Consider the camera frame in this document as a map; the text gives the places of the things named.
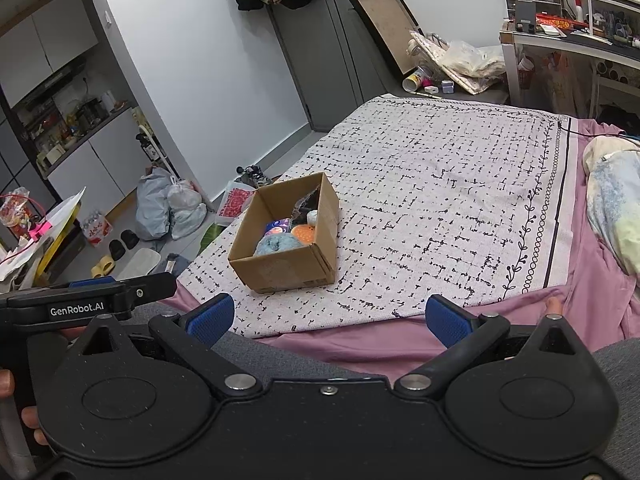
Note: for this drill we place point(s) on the pack of water bottles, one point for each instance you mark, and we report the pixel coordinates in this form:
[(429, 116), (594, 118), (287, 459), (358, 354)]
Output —
[(95, 228)]

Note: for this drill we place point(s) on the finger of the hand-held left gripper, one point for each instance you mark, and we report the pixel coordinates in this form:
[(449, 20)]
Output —
[(150, 287), (92, 283)]

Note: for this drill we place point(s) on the black framed board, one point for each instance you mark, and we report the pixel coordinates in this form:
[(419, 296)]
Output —
[(387, 25)]

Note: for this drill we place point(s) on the white black printed blanket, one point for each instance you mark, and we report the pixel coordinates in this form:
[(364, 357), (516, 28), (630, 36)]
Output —
[(440, 185)]

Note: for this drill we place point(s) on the orange soft toy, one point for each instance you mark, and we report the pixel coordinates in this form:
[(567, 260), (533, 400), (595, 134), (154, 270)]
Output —
[(304, 232)]

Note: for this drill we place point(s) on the colourful soft packet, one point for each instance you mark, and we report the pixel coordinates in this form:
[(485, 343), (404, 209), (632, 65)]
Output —
[(277, 225)]

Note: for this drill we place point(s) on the person's left hand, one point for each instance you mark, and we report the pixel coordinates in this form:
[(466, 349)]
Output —
[(30, 417)]

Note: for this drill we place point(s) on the cardboard box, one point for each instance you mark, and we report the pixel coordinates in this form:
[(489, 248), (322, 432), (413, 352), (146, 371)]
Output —
[(280, 272)]

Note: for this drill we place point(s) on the yellow slipper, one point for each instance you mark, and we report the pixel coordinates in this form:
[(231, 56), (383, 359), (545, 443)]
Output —
[(103, 266)]

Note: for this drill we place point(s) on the grey door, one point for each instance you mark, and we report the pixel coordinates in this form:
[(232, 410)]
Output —
[(325, 50)]

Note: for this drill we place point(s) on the floral quilt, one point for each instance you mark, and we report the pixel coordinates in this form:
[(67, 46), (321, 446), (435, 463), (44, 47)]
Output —
[(615, 200)]

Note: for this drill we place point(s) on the paper cup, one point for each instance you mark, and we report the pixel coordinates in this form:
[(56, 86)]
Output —
[(415, 81)]

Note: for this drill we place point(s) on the pair of dark shoes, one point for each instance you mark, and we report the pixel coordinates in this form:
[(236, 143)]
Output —
[(254, 176)]

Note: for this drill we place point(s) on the kitchen cabinet unit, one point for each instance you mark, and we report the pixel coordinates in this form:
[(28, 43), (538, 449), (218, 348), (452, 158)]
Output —
[(65, 60)]

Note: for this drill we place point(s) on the person's toe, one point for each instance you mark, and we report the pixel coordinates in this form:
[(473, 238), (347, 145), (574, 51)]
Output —
[(553, 305)]

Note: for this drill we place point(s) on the pink bedsheet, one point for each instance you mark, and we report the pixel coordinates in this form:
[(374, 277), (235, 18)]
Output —
[(575, 285)]

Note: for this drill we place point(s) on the black shiny foil bag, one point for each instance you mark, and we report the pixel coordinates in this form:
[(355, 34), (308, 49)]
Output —
[(307, 204)]

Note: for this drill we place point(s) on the red patterned bag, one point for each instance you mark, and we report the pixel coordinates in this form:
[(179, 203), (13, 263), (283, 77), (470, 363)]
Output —
[(235, 202)]

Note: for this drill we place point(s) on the white desk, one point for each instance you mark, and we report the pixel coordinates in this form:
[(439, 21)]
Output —
[(550, 42)]

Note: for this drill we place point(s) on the grey plastic bag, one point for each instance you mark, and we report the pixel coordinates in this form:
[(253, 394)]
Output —
[(152, 205)]

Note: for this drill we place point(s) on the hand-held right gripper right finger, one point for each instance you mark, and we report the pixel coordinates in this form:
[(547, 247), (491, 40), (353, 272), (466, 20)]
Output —
[(450, 322)]

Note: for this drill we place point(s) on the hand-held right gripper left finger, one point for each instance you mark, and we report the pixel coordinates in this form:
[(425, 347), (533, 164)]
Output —
[(210, 317)]

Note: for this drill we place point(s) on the blue fuzzy ball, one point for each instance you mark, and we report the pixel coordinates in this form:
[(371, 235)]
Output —
[(277, 245)]

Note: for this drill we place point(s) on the person's right leg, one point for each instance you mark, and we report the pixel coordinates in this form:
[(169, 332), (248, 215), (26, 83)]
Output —
[(617, 375)]

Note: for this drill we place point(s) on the pair of black slippers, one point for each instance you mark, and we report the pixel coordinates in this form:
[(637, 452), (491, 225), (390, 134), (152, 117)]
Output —
[(123, 245)]

